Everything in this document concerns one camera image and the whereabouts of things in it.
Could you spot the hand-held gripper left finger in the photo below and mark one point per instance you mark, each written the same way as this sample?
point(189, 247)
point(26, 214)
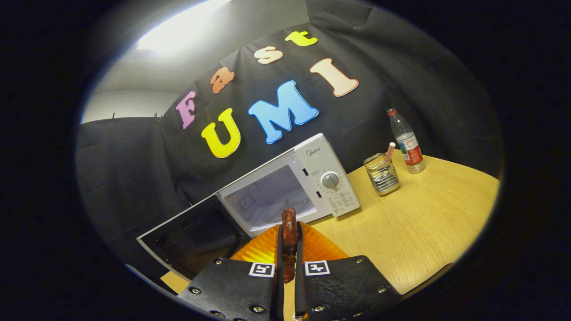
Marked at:
point(279, 290)

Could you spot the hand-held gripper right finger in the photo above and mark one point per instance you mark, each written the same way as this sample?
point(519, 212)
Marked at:
point(299, 294)

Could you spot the dark red meat strip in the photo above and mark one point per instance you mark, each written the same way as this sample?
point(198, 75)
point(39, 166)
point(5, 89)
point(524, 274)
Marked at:
point(290, 232)

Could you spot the white toaster oven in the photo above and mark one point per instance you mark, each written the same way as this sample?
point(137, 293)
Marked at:
point(312, 169)

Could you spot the pink striped straw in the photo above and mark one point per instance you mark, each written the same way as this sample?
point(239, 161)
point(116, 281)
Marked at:
point(390, 151)

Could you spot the clear plastic water bottle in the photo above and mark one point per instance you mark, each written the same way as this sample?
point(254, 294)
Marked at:
point(408, 147)

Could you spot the black backdrop cloth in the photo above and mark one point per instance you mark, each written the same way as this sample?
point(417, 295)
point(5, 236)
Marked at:
point(134, 156)

